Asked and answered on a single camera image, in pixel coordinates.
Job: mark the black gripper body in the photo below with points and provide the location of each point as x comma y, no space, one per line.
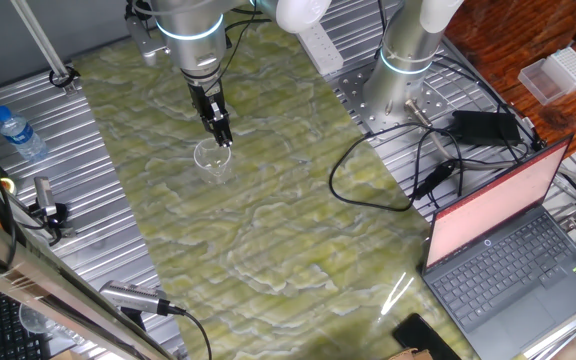
205,97

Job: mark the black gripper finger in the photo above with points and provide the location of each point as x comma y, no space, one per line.
223,125
209,126

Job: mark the clear plastic cup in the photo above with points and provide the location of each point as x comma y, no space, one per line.
213,167

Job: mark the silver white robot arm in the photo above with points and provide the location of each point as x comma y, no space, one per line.
193,40

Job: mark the green marble pattern mat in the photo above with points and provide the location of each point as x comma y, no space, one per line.
268,225

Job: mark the white power strip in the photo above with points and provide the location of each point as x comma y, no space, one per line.
323,50

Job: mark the aluminium pole with clamp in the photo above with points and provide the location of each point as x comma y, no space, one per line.
43,42

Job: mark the black device right edge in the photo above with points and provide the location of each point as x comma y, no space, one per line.
44,195

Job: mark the water bottle with blue cap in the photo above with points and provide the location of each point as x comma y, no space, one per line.
20,135

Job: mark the clear measuring beaker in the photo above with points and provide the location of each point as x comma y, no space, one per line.
33,320

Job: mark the black power adapter brick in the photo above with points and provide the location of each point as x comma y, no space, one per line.
485,127

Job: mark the black smartphone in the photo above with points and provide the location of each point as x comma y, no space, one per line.
423,337

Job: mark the cardboard piece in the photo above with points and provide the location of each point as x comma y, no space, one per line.
410,355

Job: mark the brown wooden table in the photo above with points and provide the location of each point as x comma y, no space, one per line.
508,35

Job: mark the dark grey laptop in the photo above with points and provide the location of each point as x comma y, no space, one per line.
508,265

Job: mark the clear plastic box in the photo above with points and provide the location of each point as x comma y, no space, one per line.
538,82

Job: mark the white pipette tip box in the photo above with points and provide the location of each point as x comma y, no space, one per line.
570,67

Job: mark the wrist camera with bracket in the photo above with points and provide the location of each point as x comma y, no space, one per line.
145,42

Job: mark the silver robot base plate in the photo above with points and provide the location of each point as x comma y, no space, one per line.
363,105

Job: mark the silver camera on stand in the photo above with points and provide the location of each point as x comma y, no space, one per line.
130,296

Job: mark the silver metal frame bar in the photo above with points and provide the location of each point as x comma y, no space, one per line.
43,280

